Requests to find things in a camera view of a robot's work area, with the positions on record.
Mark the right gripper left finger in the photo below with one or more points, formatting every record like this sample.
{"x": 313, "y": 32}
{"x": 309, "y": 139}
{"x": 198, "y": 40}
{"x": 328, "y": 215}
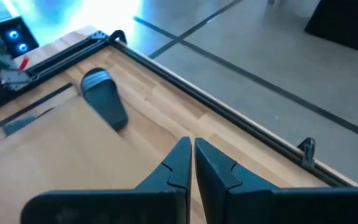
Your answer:
{"x": 154, "y": 202}

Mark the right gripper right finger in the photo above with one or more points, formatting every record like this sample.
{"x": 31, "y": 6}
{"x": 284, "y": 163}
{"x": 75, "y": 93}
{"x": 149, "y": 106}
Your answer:
{"x": 244, "y": 199}

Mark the black furniture block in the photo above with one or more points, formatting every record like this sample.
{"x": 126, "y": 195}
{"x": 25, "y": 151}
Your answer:
{"x": 343, "y": 21}

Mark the black computer with blue lights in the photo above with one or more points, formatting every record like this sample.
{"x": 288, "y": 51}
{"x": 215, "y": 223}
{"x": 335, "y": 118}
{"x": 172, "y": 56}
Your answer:
{"x": 31, "y": 37}

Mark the black frame clamp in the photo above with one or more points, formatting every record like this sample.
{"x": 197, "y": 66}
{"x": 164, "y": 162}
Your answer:
{"x": 117, "y": 35}
{"x": 307, "y": 154}

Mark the black aluminium rig frame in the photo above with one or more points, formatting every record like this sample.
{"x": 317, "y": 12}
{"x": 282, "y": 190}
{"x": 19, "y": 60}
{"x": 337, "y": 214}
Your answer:
{"x": 228, "y": 112}

